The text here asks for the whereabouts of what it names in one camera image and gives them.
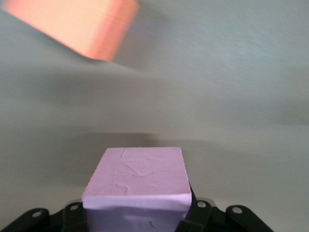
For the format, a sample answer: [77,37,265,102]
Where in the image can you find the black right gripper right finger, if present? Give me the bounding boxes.
[176,183,276,232]

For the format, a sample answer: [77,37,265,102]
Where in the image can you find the pink foam cube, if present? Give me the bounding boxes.
[81,146,193,232]

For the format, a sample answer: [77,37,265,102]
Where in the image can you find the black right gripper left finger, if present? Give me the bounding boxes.
[1,202,89,232]

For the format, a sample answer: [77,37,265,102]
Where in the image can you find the orange foam cube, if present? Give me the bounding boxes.
[0,0,140,62]

